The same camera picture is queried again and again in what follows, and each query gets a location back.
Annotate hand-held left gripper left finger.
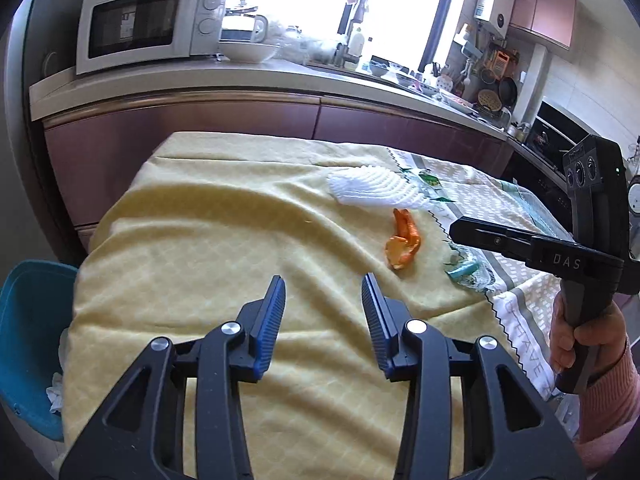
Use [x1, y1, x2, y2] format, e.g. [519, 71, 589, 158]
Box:
[59, 274, 287, 480]

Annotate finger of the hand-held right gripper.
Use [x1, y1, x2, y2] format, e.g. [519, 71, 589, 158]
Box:
[448, 216, 538, 261]

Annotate white microwave oven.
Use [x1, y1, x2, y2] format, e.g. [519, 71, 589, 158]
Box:
[75, 0, 231, 76]

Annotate white patterned tea towel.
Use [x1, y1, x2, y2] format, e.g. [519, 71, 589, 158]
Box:
[385, 147, 576, 401]

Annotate person's right hand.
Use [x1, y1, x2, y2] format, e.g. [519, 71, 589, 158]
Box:
[549, 292, 628, 376]

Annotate pink wall cabinet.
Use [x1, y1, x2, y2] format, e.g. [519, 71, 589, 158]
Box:
[507, 0, 576, 51]

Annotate person's right forearm pink sleeve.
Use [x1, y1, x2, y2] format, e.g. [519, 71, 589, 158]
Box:
[575, 340, 640, 471]

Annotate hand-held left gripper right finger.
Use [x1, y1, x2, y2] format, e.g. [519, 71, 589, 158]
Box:
[361, 272, 586, 480]

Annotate yellow checked tablecloth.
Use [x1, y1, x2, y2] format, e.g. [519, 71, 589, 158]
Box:
[62, 131, 506, 480]

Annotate white wall water heater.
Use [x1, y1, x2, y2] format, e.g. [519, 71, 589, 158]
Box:
[472, 0, 516, 41]

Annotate teal clear wrapper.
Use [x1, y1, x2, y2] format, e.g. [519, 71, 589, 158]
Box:
[444, 255, 496, 292]

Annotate white bowl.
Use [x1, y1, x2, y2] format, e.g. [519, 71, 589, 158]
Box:
[218, 41, 281, 64]

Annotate kitchen counter maroon cabinets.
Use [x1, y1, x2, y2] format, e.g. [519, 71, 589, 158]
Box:
[29, 55, 531, 231]

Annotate blue trash bin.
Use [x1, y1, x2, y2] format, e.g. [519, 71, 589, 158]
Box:
[0, 259, 80, 443]

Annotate clear plastic bags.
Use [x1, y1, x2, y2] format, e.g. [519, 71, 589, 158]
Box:
[270, 22, 346, 61]

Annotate small green torn wrapper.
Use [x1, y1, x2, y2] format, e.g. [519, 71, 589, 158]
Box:
[400, 167, 458, 206]

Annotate white tissue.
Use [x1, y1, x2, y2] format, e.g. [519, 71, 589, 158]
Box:
[47, 375, 66, 416]

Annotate glass kettle white handle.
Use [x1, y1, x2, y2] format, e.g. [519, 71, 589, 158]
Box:
[221, 12, 269, 43]

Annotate black built-in oven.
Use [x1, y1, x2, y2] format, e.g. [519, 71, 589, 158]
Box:
[502, 100, 601, 221]

